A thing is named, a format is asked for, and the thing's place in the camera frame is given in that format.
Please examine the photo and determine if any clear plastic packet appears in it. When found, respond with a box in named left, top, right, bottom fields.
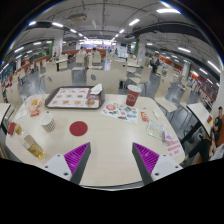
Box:
left=146, top=119, right=167, bottom=141

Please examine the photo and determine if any red paper cup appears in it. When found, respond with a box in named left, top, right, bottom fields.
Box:
left=125, top=84, right=143, bottom=108

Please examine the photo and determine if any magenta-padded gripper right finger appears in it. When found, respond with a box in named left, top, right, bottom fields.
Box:
left=131, top=142, right=184, bottom=186

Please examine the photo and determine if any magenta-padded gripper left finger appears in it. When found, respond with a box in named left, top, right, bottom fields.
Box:
left=42, top=141, right=92, bottom=186

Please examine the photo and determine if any white napkin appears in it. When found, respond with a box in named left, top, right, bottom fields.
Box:
left=89, top=83, right=104, bottom=96

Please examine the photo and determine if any ceiling air conditioner unit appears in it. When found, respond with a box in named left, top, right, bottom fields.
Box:
left=67, top=13, right=88, bottom=24

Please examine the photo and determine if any beige neighbouring table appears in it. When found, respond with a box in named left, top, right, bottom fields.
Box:
left=186, top=102, right=214, bottom=136
left=0, top=102, right=11, bottom=125

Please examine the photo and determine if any group of ceiling lights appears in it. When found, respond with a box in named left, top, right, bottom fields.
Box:
left=13, top=8, right=223, bottom=74

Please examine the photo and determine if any red flat box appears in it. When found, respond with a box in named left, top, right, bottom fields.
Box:
left=7, top=121, right=17, bottom=136

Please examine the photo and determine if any white patterned paper cup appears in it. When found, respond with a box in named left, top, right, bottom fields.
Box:
left=40, top=112, right=57, bottom=133

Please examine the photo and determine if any printed paper tray liner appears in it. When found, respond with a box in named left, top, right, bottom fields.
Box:
left=47, top=87, right=101, bottom=109

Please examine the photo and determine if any brown food tray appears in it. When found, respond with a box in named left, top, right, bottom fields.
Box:
left=44, top=85, right=106, bottom=110

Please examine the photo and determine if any clear plastic food bag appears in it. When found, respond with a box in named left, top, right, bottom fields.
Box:
left=24, top=94, right=46, bottom=114

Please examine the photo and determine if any white paper slip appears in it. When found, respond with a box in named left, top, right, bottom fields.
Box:
left=13, top=109, right=28, bottom=122

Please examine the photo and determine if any clear bottle with yellow cap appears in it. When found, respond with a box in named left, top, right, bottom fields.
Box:
left=15, top=123, right=45, bottom=160

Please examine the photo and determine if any group of beige chairs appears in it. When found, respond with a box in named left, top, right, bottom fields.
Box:
left=4, top=53, right=201, bottom=113

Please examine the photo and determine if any person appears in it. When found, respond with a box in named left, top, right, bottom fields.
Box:
left=199, top=131, right=224, bottom=163
left=212, top=105, right=224, bottom=135

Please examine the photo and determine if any red-lettered table notice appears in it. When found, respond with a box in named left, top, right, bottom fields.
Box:
left=164, top=139, right=185, bottom=158

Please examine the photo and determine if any flat round red coaster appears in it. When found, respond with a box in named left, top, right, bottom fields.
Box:
left=69, top=120, right=89, bottom=137

